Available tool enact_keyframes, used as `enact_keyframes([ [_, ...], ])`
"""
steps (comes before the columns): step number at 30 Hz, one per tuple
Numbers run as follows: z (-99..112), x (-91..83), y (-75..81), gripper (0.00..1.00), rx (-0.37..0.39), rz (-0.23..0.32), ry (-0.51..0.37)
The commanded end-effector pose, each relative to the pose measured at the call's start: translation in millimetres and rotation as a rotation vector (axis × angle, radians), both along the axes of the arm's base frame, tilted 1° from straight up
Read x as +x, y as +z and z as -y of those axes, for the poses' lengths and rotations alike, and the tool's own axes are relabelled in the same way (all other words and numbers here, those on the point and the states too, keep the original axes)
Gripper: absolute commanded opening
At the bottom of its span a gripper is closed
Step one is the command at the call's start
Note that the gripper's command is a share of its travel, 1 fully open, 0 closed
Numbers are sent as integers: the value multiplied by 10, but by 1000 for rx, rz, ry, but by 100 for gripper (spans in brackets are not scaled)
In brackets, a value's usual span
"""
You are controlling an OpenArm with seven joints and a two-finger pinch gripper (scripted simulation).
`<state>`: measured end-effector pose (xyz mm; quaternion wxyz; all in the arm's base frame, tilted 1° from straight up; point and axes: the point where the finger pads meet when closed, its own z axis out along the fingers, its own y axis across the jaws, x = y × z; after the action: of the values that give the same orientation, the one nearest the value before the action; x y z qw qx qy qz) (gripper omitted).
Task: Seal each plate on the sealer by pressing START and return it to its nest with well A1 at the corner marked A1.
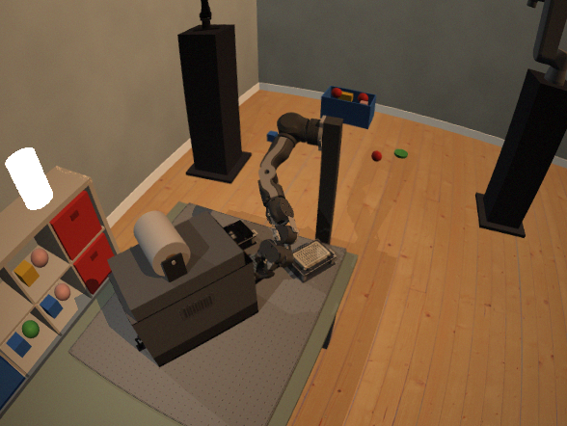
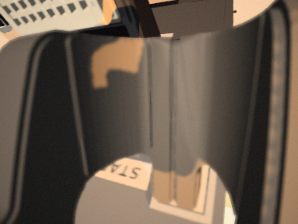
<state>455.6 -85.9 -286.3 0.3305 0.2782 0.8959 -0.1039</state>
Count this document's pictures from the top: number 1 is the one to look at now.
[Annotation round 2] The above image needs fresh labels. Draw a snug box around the beige cylinder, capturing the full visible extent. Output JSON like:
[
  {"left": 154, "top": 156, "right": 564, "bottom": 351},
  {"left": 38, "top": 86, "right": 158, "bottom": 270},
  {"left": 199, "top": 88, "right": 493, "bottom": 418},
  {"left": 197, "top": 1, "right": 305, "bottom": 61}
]
[{"left": 133, "top": 211, "right": 191, "bottom": 277}]

